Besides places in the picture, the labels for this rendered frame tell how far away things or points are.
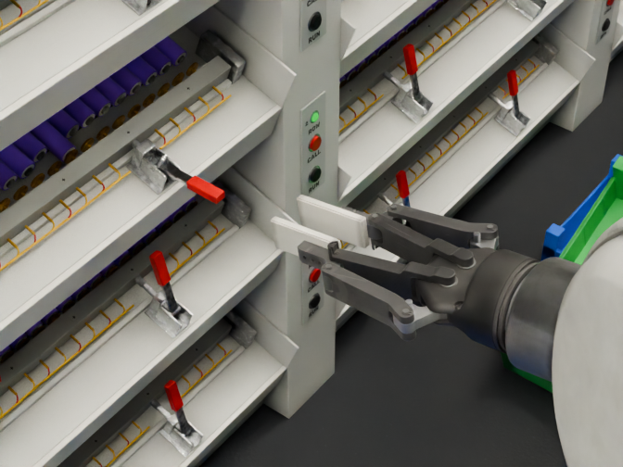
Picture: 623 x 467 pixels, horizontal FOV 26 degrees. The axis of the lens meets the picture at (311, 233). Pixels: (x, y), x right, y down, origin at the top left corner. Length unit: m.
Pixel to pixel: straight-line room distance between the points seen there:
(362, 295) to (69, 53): 0.30
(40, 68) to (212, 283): 0.42
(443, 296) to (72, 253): 0.34
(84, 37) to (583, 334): 0.75
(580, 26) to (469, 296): 1.02
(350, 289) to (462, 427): 0.63
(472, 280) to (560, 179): 1.00
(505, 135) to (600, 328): 1.54
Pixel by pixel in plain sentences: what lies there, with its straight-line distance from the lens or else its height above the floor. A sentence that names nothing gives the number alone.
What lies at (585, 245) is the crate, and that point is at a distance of 1.80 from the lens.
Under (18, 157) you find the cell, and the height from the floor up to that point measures 0.54.
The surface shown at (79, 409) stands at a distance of 1.31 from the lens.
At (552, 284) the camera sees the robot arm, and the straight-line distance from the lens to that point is 0.99.
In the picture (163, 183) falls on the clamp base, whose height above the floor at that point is 0.50.
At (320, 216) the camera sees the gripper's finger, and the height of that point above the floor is 0.52.
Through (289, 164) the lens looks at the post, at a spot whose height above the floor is 0.40.
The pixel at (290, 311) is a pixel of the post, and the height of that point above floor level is 0.19.
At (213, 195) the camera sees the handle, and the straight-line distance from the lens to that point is 1.18.
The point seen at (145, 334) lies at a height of 0.30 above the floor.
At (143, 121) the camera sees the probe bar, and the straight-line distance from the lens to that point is 1.24.
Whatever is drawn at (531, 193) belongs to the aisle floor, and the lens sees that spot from 1.98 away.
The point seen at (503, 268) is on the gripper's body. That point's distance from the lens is 1.01.
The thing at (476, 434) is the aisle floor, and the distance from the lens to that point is 1.66.
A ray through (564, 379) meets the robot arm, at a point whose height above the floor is 1.00.
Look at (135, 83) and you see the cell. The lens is 1.28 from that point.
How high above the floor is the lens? 1.30
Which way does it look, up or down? 43 degrees down
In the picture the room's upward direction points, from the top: straight up
